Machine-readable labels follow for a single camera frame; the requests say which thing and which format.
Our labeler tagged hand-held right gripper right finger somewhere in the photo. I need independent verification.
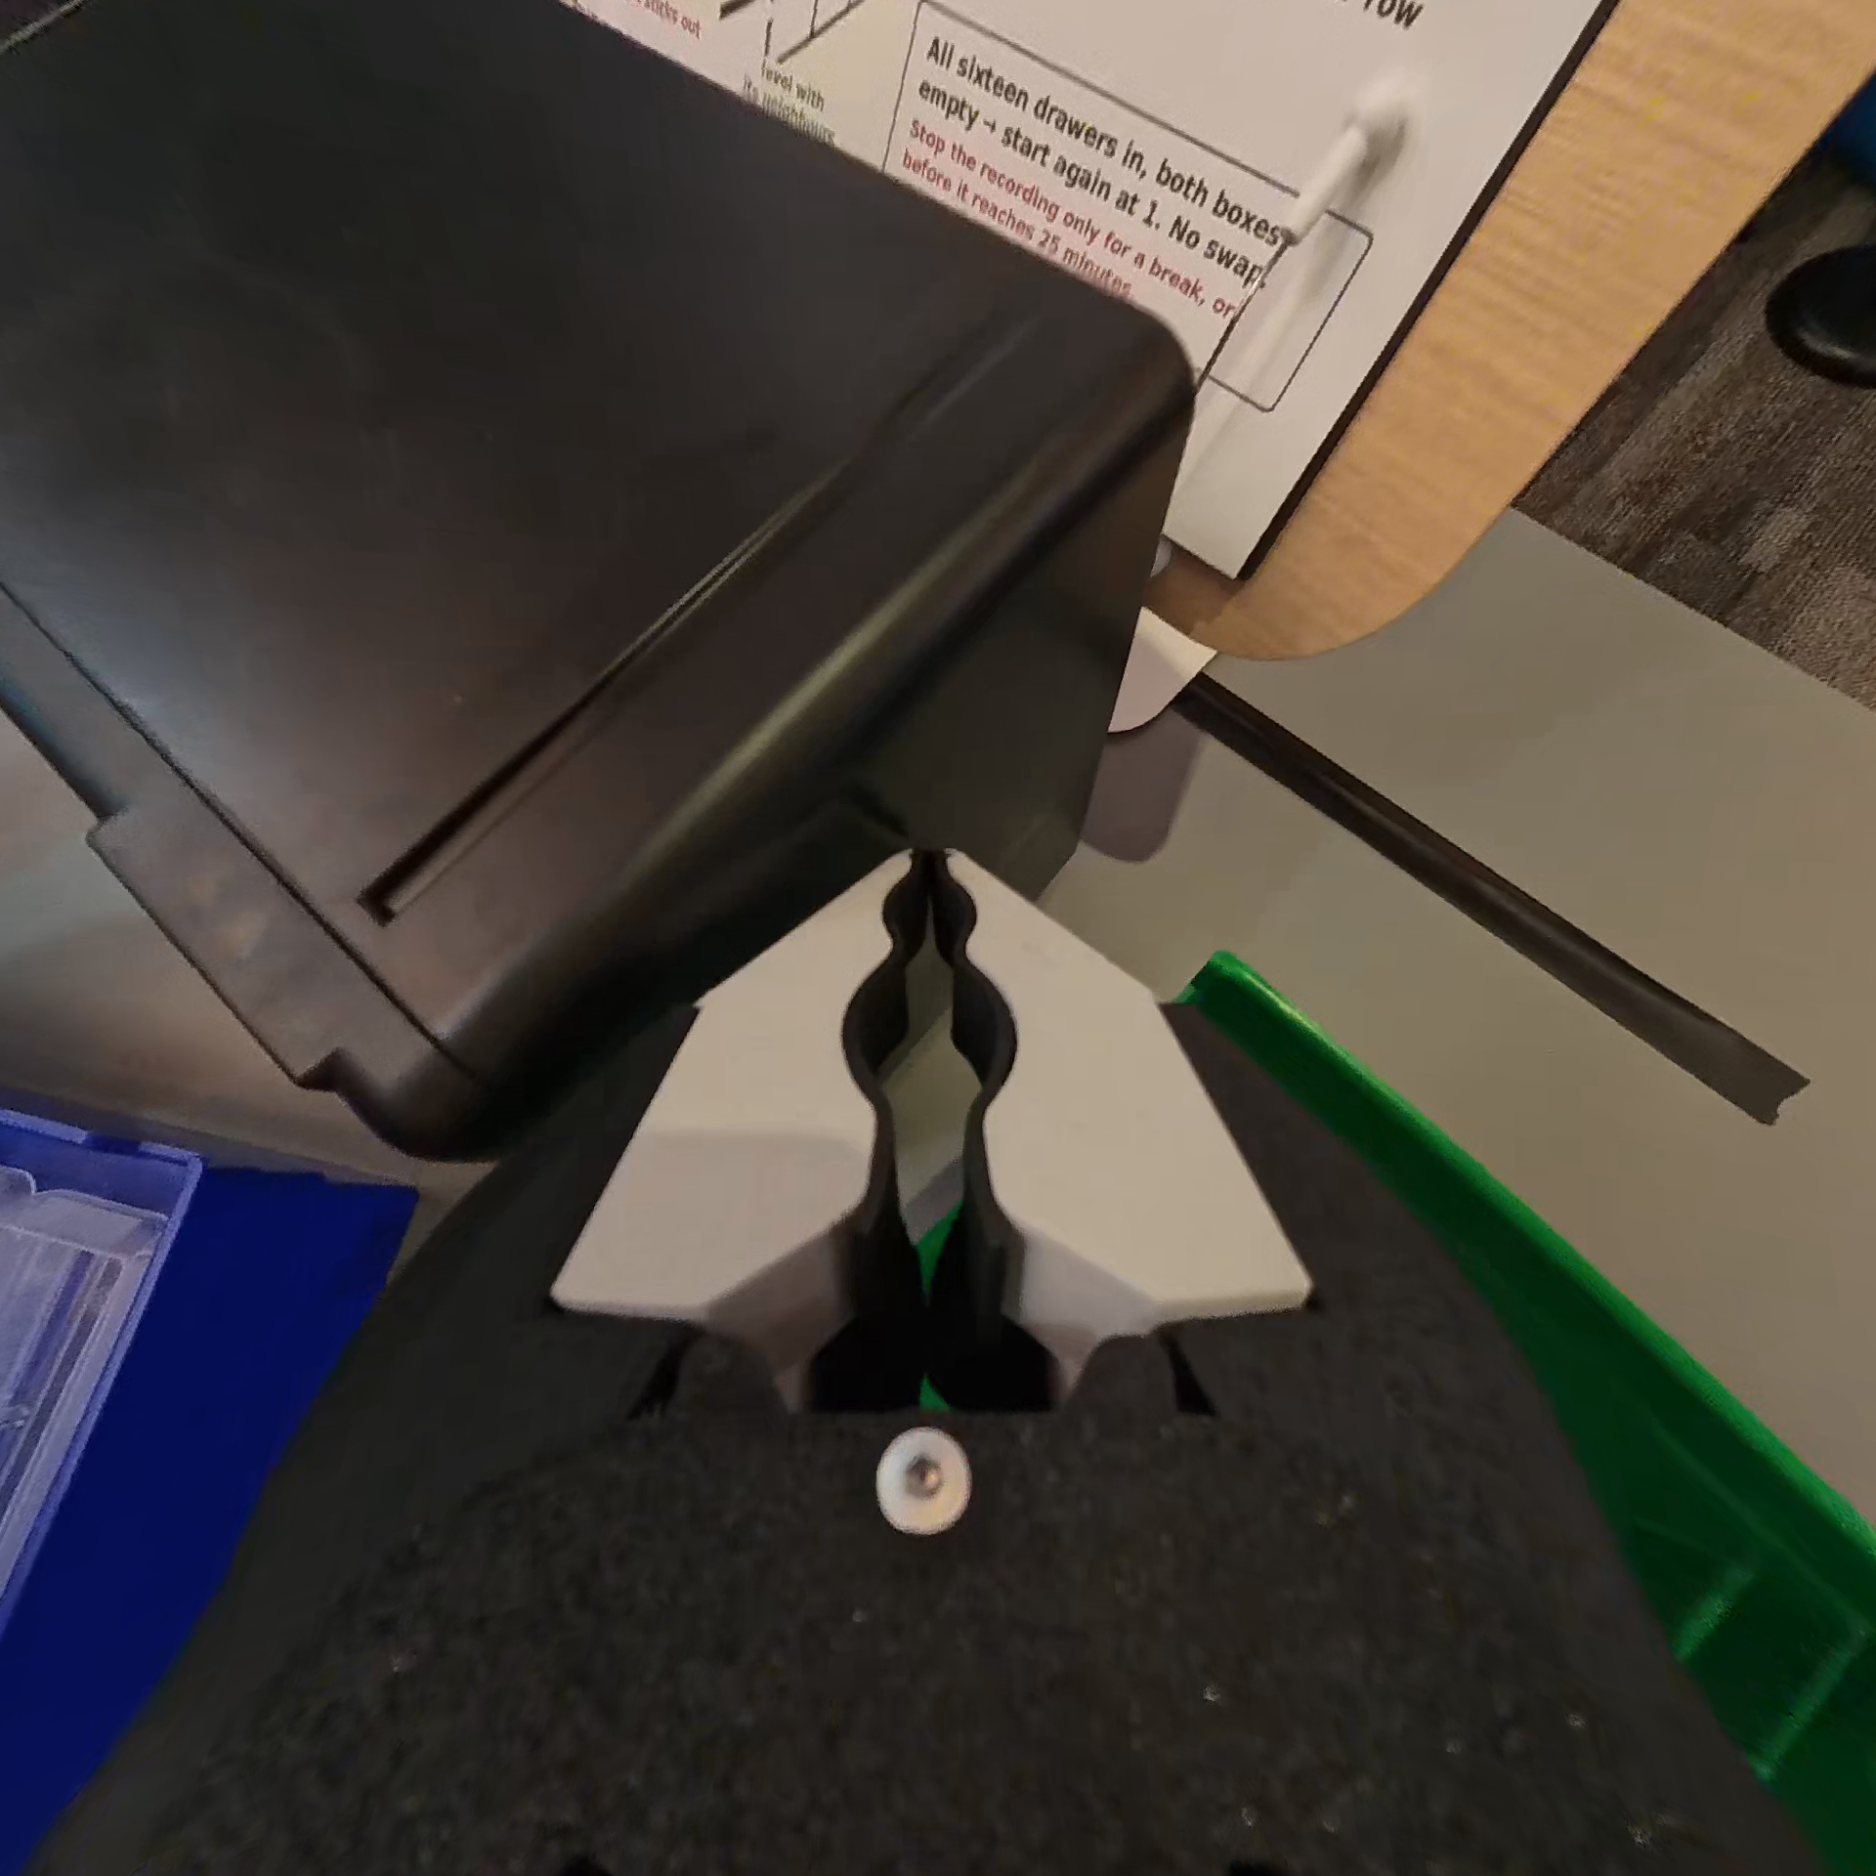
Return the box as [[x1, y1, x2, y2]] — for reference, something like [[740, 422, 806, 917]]
[[927, 849, 1315, 1416]]

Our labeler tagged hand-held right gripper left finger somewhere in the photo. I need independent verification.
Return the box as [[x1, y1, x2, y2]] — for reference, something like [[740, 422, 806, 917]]
[[552, 855, 931, 1416]]

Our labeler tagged green plastic bin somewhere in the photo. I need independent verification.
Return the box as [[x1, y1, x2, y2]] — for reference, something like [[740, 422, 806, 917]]
[[913, 950, 1876, 1869]]

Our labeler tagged blue plastic bin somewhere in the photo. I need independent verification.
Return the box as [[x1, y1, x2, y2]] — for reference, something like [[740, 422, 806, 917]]
[[0, 1108, 421, 1643]]

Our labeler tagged stack of clear drawers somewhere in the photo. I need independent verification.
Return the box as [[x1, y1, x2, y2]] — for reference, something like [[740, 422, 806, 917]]
[[0, 1158, 166, 1599]]

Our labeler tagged black drawer cabinet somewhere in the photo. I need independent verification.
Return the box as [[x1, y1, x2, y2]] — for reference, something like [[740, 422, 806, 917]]
[[0, 0, 1195, 1162]]

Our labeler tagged black tape strip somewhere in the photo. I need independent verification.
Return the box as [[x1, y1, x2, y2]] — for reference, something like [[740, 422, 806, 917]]
[[1171, 682, 1811, 1129]]

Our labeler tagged white cardboard stand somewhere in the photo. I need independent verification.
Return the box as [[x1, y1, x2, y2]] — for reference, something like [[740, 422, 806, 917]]
[[1110, 607, 1213, 736]]

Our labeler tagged wooden board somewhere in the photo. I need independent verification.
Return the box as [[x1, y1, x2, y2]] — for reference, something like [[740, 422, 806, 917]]
[[1143, 0, 1820, 661]]

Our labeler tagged printed instruction sheet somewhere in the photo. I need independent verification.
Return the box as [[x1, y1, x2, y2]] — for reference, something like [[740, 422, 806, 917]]
[[565, 0, 1614, 582]]

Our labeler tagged black stanchion pole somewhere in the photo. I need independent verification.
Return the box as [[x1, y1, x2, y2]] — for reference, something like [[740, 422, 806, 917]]
[[1766, 242, 1876, 387]]

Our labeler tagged white cord end clip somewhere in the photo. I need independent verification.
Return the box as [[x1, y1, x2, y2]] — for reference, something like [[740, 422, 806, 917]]
[[1274, 71, 1421, 303]]

